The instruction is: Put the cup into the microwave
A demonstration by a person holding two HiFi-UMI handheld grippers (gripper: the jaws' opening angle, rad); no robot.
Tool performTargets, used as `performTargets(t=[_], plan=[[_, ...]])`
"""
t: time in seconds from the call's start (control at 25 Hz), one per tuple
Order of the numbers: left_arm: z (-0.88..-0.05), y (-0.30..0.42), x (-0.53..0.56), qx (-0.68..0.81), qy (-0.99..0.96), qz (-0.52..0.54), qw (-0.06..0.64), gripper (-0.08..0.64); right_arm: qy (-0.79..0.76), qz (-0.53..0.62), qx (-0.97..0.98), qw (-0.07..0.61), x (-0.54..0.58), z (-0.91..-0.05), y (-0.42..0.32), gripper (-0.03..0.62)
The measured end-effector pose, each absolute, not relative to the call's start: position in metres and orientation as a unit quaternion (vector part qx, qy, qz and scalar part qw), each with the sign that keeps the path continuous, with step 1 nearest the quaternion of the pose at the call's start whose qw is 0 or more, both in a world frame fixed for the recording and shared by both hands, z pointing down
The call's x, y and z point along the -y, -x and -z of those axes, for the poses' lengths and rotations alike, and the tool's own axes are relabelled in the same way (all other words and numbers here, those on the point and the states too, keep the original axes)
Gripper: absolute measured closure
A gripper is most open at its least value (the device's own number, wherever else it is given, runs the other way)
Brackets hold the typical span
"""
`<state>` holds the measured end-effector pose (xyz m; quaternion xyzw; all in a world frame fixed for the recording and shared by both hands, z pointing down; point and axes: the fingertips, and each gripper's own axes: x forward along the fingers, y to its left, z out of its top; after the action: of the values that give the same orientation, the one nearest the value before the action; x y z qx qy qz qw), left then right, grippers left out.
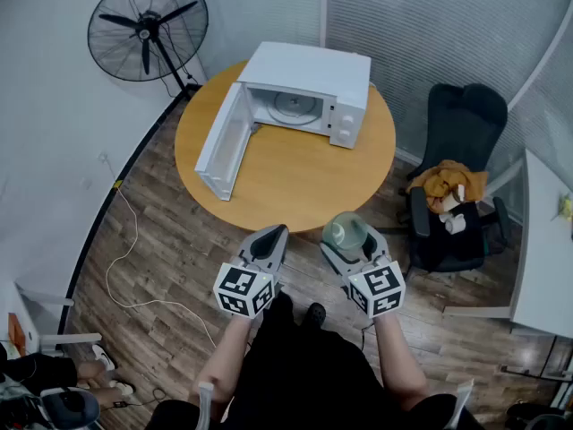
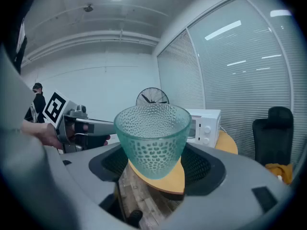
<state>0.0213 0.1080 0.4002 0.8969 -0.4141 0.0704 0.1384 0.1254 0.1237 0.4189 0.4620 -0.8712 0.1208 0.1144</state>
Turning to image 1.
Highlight white shelf frame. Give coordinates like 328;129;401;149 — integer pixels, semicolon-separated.
12;279;103;358

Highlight person's left forearm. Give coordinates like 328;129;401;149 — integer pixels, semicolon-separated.
193;314;252;405

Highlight person's right forearm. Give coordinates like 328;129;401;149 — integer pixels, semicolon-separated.
372;314;432;412

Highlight white desk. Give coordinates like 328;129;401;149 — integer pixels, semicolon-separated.
441;147;573;340

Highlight small white container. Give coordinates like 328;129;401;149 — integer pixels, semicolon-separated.
438;211;467;236

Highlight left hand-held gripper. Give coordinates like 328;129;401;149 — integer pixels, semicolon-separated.
213;223;291;320

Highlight person's black shoe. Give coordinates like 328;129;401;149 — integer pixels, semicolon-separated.
303;302;328;327

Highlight white cable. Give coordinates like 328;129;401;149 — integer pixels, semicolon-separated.
104;185;219;349

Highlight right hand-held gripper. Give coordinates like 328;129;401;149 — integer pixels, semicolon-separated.
319;232;406;320

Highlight black office chair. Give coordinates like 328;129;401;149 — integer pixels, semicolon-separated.
397;82;512;282

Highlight orange box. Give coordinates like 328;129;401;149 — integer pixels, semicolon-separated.
5;312;29;358

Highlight white webbing strap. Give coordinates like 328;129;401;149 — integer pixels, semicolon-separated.
196;380;217;430
452;377;476;425

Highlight grey round stool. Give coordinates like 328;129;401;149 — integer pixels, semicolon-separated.
38;386;101;430

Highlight white microwave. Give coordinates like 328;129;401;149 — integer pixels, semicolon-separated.
193;40;372;202

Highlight yellow item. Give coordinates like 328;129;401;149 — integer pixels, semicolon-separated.
556;192;573;224

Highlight black power adapter cable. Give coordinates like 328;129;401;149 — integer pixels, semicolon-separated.
112;386;167;410

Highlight black standing fan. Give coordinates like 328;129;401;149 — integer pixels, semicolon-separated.
87;0;210;100

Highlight orange cloth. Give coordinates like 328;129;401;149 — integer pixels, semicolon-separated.
406;159;490;215

